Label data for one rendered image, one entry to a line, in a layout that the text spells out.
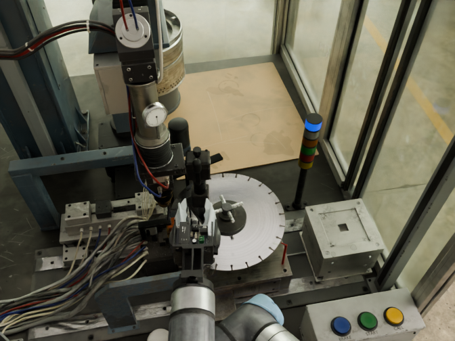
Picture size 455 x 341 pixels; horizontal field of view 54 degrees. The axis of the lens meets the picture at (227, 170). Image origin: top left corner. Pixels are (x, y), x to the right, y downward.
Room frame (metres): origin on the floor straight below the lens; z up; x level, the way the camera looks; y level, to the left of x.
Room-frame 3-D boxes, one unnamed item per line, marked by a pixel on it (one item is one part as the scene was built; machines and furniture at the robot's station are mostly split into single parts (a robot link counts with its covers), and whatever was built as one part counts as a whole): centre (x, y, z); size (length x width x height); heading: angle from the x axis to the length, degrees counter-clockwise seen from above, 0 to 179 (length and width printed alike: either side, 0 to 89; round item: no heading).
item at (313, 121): (0.90, -0.24, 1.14); 0.05 x 0.04 x 0.03; 10
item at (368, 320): (0.44, -0.35, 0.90); 0.04 x 0.04 x 0.02
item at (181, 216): (0.50, 0.09, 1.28); 0.09 x 0.03 x 0.06; 10
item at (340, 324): (0.42, -0.28, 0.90); 0.04 x 0.04 x 0.02
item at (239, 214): (0.72, 0.00, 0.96); 0.11 x 0.11 x 0.03
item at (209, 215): (0.50, 0.04, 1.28); 0.09 x 0.03 x 0.06; 172
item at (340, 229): (0.72, -0.34, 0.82); 0.18 x 0.18 x 0.15; 10
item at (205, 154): (0.68, 0.07, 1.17); 0.06 x 0.05 x 0.20; 91
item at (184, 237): (0.40, 0.06, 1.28); 0.12 x 0.08 x 0.09; 1
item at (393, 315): (0.45, -0.42, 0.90); 0.04 x 0.04 x 0.02
